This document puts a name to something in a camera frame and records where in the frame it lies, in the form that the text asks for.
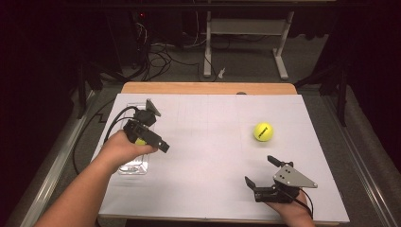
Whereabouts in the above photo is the thin white cable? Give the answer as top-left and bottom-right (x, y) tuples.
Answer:
(192, 10), (202, 45)

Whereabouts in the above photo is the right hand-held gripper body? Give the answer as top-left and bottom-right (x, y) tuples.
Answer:
(253, 162), (319, 203)

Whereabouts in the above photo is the clear plastic tray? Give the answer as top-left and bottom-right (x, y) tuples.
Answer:
(116, 102), (155, 176)

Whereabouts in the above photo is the wooden table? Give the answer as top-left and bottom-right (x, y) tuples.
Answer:
(97, 81), (340, 227)

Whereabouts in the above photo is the black metal stand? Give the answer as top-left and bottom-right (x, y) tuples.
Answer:
(294, 62), (349, 127)
(75, 60), (127, 119)

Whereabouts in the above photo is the grey metal floor rail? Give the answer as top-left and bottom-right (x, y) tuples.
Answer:
(321, 94), (401, 227)
(18, 89), (98, 227)

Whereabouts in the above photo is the white board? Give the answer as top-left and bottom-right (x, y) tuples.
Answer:
(91, 93), (350, 224)

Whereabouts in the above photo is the person's right hand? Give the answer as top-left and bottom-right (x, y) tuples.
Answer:
(266, 190), (316, 227)

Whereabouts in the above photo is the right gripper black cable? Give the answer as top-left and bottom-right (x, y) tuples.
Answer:
(297, 188), (315, 220)

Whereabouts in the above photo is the person's left hand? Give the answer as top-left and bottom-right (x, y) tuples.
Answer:
(94, 130), (159, 173)

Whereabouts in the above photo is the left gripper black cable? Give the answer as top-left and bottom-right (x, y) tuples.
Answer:
(103, 105), (141, 145)

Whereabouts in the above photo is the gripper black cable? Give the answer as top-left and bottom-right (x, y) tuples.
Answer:
(297, 188), (315, 220)
(103, 105), (141, 145)

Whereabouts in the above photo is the tangle of black floor cables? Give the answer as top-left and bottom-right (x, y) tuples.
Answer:
(131, 22), (218, 83)

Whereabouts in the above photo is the long black floor cable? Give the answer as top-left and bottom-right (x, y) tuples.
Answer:
(71, 97), (116, 176)

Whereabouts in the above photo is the dark device with red light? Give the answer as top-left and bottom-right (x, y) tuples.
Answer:
(107, 9), (152, 69)

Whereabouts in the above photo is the white metal stand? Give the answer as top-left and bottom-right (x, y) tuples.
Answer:
(202, 10), (296, 81)

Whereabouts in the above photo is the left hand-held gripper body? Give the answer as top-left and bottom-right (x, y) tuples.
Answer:
(122, 97), (165, 149)

